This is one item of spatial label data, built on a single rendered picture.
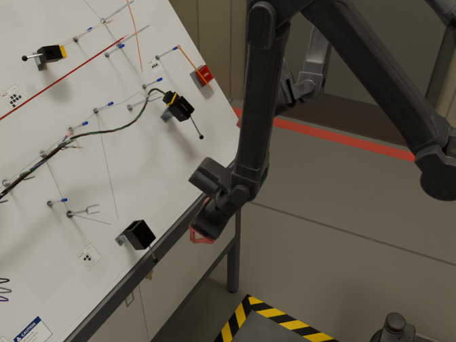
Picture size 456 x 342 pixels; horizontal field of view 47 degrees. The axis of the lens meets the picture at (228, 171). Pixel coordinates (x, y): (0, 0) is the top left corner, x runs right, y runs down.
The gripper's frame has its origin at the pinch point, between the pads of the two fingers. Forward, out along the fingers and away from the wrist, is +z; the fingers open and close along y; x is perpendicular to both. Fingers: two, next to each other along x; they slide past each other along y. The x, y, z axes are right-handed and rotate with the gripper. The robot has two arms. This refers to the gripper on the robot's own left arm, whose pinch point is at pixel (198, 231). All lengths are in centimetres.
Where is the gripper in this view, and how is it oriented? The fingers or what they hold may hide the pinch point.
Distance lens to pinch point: 126.5
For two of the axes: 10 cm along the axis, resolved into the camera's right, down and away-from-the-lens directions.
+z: -4.6, 5.1, 7.3
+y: -3.9, 6.1, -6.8
